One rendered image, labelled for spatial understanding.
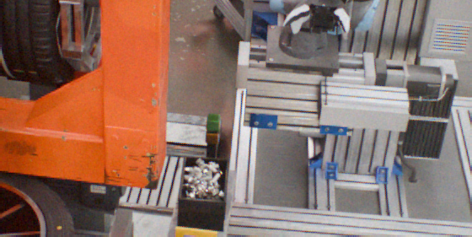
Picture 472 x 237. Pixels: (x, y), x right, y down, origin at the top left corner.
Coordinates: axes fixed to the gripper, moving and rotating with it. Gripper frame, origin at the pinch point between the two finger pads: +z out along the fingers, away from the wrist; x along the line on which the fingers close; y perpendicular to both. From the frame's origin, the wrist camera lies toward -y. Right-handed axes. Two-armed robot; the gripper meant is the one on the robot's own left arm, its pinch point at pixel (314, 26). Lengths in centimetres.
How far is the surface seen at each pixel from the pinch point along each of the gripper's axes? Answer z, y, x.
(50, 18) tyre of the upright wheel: -28, 23, 88
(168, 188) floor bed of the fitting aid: -59, 110, 71
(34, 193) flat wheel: 6, 63, 83
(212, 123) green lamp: -28, 54, 39
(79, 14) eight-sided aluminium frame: -33, 24, 81
